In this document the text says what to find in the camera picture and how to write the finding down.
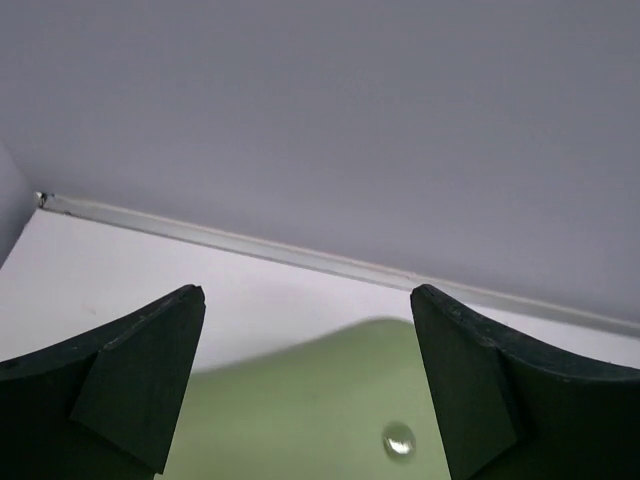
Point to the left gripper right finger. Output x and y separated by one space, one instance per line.
510 406

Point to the green hard-shell suitcase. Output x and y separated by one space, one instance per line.
353 404

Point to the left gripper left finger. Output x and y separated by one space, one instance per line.
103 404

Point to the metal table edge rail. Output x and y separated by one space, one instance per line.
322 262

